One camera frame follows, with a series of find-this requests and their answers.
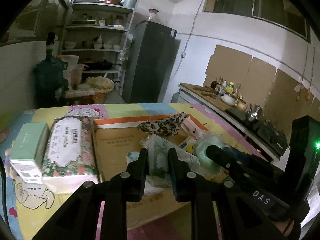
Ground green patterned wipes pack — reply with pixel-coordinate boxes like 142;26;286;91
143;134;200;188

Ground mint green soft pouch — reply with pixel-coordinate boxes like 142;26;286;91
194;131;228;174

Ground leopard print cloth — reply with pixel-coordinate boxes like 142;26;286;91
137;112;187;137

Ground yellow white plush doll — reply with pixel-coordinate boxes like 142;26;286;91
179;137;196;155

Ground person's right hand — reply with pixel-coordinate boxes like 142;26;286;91
272;219;301;240

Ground orange cardboard box tray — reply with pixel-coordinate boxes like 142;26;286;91
93;113;235;230

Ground black gas stove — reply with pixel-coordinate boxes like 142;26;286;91
256;121;288;157

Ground floral tissue pack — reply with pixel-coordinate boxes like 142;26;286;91
42;116;99;194

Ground steel kettle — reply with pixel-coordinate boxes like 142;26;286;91
246;103;264;122

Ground kitchen counter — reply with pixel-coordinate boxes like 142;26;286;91
178;83;285;161

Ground white bowl on counter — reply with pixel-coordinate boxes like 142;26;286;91
221;93;236;106

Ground condiment bottles group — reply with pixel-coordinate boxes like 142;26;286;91
210;77;246;104

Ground beige woven hat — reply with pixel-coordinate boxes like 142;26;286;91
85;76;115;93

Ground colourful cartoon bed sheet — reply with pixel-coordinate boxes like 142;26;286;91
1;103;257;239

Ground mint green tissue box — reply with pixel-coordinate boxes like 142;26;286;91
9;122;49;184

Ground dark grey refrigerator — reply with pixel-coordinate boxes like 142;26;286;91
122;21;180;103

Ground metal storage shelf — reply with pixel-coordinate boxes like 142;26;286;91
60;0;136;94

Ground glass jar on fridge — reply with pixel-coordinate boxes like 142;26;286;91
148;8;159;22

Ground teal pot on shelf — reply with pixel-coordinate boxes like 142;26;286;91
123;0;137;9

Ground cardboard wall panels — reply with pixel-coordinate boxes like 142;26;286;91
204;45;319;134

